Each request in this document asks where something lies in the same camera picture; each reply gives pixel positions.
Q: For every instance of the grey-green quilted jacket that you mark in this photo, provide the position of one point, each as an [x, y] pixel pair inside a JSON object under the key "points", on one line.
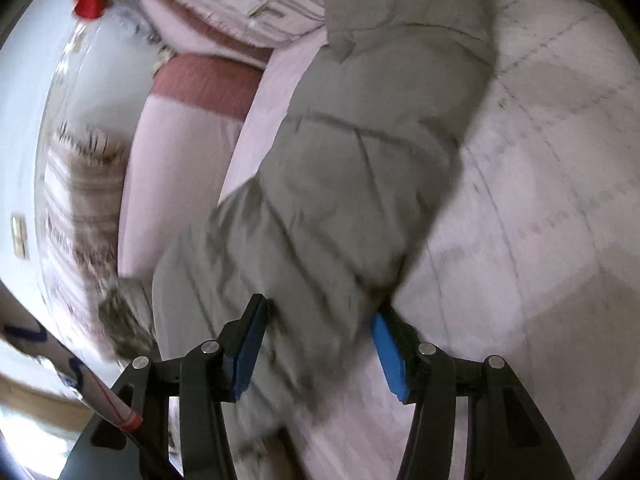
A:
{"points": [[350, 160]]}

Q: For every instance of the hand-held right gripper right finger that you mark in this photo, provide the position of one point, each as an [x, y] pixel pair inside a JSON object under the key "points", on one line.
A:
{"points": [[390, 355]]}

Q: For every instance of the pink quilted sofa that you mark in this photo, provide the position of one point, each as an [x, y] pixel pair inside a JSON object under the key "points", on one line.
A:
{"points": [[525, 160]]}

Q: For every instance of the wall switch plate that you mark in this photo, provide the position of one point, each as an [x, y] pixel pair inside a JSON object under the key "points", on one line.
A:
{"points": [[20, 236]]}

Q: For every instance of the white strip with red band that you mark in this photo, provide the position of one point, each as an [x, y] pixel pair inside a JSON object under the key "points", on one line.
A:
{"points": [[75, 366]]}

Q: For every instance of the beige patterned cloth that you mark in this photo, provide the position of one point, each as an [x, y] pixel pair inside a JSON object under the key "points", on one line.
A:
{"points": [[125, 320]]}

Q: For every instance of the small floral cloth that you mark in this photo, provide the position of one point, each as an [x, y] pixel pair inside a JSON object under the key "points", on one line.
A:
{"points": [[165, 57]]}

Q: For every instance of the large striped floral cushion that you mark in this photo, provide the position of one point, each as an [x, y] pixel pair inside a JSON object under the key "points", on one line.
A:
{"points": [[85, 200]]}

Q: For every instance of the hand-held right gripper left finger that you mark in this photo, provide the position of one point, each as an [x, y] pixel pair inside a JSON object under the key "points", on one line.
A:
{"points": [[245, 352]]}

